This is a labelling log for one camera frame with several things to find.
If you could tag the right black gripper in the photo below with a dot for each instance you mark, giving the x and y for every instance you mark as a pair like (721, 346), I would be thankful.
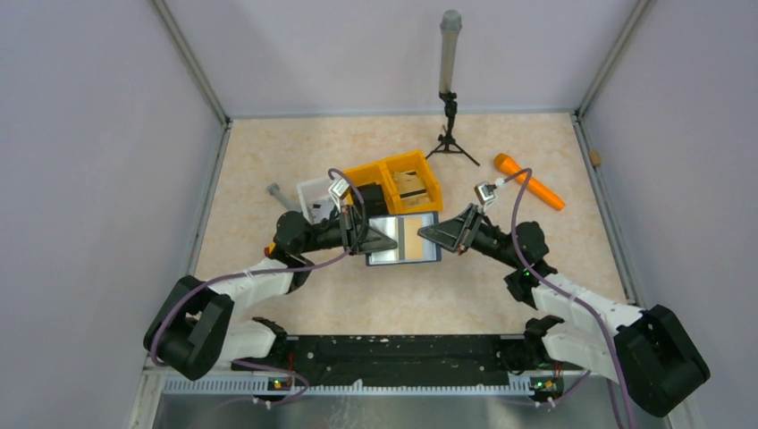
(456, 234)

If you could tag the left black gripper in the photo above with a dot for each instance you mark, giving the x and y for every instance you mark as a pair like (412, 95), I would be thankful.
(350, 223)

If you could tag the blue leather card holder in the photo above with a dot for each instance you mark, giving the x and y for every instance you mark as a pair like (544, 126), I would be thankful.
(411, 247)

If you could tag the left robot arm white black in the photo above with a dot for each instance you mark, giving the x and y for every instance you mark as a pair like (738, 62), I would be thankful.
(193, 330)

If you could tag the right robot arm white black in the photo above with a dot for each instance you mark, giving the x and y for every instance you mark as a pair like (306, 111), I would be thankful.
(646, 352)

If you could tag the black object in bin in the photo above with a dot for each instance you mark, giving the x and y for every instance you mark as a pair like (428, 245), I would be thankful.
(373, 198)

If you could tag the wooden blocks in bin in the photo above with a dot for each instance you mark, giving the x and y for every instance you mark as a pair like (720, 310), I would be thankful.
(411, 189)

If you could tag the white plastic bin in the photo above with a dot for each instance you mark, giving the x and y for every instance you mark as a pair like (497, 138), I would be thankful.
(315, 200)

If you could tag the yellow plastic bin left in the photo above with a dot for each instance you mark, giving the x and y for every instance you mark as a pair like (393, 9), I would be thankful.
(373, 182)

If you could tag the yellow plastic bin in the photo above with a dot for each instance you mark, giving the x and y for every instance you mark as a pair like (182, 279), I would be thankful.
(373, 182)
(416, 161)

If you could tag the yellow plastic bin right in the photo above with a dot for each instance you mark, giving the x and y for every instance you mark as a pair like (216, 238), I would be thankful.
(416, 161)

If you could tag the black tripod stand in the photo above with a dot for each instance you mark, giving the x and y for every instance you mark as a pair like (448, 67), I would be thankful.
(447, 144)

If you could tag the small orange red toy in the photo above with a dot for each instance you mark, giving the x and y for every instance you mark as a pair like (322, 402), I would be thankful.
(269, 251)

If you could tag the grey plastic bolt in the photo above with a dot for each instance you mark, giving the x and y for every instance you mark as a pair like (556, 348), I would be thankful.
(275, 192)

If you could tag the grey microphone on stand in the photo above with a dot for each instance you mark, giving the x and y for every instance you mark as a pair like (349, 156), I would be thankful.
(451, 26)

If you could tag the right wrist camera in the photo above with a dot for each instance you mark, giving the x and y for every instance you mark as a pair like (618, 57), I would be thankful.
(486, 194)

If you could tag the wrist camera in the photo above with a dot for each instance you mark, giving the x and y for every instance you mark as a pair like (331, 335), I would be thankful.
(338, 190)
(486, 194)

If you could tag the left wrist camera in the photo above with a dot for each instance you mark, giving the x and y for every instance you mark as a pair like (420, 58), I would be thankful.
(338, 190)

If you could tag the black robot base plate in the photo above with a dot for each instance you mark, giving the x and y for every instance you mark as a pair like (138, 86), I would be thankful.
(409, 360)

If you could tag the small wooden piece on rail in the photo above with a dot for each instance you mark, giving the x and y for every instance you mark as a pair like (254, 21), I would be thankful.
(595, 159)

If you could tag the white cable duct strip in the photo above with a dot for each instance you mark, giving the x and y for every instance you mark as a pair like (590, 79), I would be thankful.
(264, 386)

